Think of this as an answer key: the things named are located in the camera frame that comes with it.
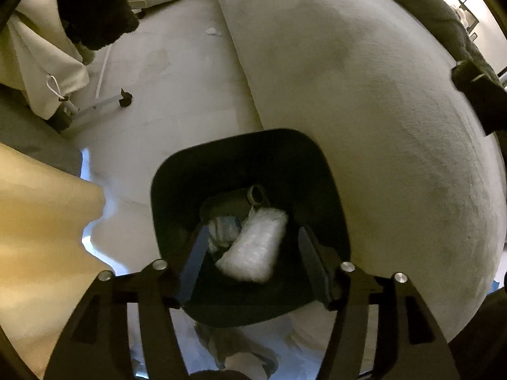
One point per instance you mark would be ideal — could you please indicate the beige cloth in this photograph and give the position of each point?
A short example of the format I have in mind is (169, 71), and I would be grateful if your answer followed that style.
(39, 245)

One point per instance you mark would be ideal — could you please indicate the crumpled white bag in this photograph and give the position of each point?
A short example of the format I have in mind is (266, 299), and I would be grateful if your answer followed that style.
(241, 352)

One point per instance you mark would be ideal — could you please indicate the black trash bin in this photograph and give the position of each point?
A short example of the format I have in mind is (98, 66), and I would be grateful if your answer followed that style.
(237, 158)

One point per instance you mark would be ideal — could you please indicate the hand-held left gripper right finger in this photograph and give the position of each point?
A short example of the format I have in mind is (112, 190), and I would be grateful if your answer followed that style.
(315, 263)

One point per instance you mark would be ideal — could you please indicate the cardboard tape core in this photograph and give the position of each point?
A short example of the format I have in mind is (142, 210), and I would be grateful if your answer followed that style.
(257, 196)

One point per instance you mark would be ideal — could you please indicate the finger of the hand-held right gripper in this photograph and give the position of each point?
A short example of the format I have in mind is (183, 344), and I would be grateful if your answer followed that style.
(483, 99)

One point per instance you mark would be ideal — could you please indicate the black hanging garment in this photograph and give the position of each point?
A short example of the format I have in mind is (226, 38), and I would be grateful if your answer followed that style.
(95, 4)

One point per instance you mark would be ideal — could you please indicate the white clothes rack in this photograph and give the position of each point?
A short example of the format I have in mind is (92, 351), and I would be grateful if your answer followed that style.
(99, 103)

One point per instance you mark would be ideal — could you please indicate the white padded pouch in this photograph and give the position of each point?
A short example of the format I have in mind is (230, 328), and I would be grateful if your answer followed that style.
(253, 249)

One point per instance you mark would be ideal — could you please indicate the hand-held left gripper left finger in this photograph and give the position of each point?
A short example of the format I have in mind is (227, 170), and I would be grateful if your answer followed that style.
(194, 261)

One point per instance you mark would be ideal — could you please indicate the white paper scrap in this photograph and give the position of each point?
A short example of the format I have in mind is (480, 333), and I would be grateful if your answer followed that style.
(213, 31)

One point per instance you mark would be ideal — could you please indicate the black frame stand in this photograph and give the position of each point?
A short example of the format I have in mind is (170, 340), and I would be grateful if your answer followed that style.
(465, 6)

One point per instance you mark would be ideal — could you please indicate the grey fluffy blanket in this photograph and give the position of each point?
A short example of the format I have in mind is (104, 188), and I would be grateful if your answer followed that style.
(427, 8)

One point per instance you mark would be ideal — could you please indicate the beige hanging coat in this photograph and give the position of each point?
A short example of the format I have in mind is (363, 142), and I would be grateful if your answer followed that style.
(35, 63)

